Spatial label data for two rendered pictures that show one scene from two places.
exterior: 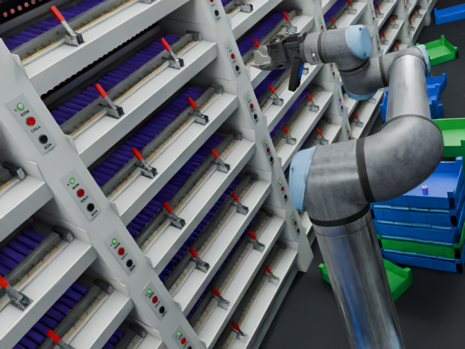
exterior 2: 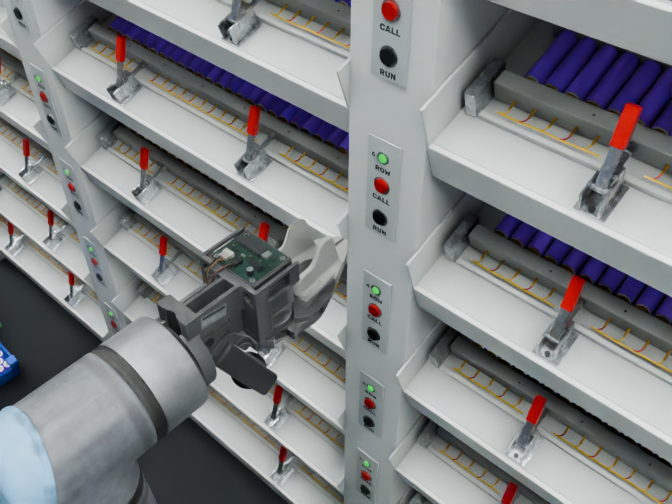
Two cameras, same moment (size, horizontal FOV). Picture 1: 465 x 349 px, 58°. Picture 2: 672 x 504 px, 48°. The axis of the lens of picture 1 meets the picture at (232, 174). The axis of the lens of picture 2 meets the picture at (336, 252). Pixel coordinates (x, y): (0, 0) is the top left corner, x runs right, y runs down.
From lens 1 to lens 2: 1.50 m
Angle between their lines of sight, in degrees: 68
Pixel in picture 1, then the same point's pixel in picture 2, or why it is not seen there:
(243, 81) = (388, 259)
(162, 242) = (121, 174)
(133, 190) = (98, 75)
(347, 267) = not seen: outside the picture
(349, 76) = not seen: hidden behind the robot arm
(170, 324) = (86, 230)
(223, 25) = (400, 108)
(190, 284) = (142, 256)
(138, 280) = (59, 146)
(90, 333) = (21, 110)
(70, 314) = not seen: hidden behind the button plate
